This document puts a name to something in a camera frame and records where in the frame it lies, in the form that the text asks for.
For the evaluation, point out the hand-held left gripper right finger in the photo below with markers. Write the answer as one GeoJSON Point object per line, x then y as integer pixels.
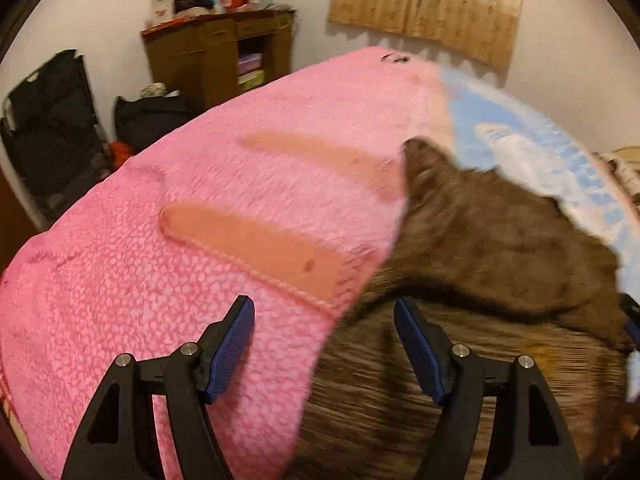
{"type": "Point", "coordinates": [420, 355]}

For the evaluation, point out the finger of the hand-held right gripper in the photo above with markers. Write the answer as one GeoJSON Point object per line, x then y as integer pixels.
{"type": "Point", "coordinates": [632, 329]}

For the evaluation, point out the red cloth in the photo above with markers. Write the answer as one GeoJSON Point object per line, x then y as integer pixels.
{"type": "Point", "coordinates": [120, 154]}

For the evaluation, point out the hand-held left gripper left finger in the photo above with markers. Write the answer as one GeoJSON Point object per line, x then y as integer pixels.
{"type": "Point", "coordinates": [230, 351]}

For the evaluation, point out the beige patterned curtain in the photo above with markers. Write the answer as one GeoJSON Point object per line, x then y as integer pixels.
{"type": "Point", "coordinates": [425, 5]}

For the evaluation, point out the stack of books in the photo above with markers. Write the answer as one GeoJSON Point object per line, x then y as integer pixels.
{"type": "Point", "coordinates": [250, 69]}

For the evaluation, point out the brown knit garment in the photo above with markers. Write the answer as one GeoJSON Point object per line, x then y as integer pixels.
{"type": "Point", "coordinates": [490, 245]}

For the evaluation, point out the brown wooden cabinet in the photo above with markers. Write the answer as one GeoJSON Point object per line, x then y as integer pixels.
{"type": "Point", "coordinates": [200, 60]}

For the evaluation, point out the light blue printed blanket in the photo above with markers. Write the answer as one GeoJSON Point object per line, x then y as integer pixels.
{"type": "Point", "coordinates": [525, 150]}

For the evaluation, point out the white printed box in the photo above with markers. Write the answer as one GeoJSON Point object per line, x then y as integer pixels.
{"type": "Point", "coordinates": [161, 10]}

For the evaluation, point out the pink textured blanket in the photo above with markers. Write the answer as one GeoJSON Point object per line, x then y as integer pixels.
{"type": "Point", "coordinates": [150, 285]}

